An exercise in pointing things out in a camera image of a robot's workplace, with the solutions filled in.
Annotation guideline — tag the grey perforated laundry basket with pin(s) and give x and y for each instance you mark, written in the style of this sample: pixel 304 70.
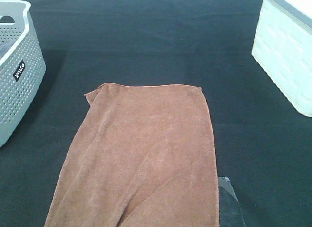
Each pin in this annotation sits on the grey perforated laundry basket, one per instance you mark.
pixel 22 72

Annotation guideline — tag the clear tape strip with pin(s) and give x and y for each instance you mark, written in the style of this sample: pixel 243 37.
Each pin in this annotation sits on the clear tape strip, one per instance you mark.
pixel 230 213

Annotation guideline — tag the black table cloth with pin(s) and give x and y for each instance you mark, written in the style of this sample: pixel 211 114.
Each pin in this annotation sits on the black table cloth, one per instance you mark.
pixel 262 143

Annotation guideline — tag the brown microfibre towel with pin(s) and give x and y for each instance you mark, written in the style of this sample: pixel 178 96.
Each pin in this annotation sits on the brown microfibre towel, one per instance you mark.
pixel 143 156

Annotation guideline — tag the grey towel in basket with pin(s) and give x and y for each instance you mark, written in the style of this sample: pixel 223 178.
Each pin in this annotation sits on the grey towel in basket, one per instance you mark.
pixel 6 49

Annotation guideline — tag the white woven storage bin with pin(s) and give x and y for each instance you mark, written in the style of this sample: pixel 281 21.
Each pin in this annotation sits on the white woven storage bin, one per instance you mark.
pixel 283 48

